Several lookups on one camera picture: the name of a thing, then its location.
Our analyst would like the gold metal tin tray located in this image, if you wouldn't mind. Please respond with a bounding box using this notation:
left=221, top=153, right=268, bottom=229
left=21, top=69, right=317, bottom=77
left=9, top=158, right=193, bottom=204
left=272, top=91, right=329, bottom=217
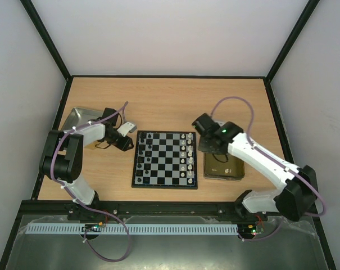
left=203, top=153, right=245, bottom=181

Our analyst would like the silver metal tin tray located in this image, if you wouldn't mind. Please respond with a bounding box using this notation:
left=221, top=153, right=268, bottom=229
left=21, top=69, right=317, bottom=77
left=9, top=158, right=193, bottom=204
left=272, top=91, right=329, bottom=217
left=58, top=106, right=106, bottom=150

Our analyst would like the black white chess board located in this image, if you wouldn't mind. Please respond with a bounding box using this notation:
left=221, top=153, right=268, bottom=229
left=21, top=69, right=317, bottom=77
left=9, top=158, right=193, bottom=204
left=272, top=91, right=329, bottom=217
left=132, top=130, right=198, bottom=190

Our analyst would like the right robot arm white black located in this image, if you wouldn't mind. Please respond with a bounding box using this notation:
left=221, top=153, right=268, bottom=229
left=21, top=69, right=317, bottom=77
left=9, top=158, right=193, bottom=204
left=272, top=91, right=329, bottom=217
left=192, top=113, right=319, bottom=222

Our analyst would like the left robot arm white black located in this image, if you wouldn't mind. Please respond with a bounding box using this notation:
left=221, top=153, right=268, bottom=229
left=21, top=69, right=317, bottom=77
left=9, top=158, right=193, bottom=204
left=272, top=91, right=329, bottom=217
left=39, top=102, right=137, bottom=219

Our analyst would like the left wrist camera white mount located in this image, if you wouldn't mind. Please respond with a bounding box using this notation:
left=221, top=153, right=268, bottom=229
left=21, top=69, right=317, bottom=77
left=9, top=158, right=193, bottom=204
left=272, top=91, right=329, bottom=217
left=117, top=121, right=137, bottom=137

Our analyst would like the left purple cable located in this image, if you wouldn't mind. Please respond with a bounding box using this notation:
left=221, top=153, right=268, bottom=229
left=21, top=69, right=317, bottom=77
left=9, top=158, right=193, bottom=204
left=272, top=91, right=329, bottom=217
left=52, top=101, right=132, bottom=260

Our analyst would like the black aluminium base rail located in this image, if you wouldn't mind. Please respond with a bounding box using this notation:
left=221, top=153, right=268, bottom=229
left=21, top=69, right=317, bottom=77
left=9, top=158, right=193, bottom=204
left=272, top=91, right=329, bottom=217
left=19, top=199, right=316, bottom=223

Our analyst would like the light blue slotted cable duct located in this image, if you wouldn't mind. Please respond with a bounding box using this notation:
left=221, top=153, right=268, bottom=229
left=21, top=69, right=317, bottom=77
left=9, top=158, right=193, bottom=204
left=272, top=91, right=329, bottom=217
left=25, top=223, right=238, bottom=236

